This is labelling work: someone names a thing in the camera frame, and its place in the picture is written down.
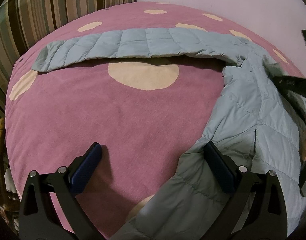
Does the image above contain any light blue puffer jacket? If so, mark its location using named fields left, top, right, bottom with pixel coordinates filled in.
left=32, top=28, right=306, bottom=239

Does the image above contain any wooden furniture at left edge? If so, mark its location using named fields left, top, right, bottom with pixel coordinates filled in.
left=0, top=118, right=20, bottom=239

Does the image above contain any pink polka dot bedspread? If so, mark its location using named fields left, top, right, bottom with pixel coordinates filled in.
left=6, top=2, right=300, bottom=239

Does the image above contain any striped curtain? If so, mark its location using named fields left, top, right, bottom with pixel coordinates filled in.
left=0, top=0, right=135, bottom=118

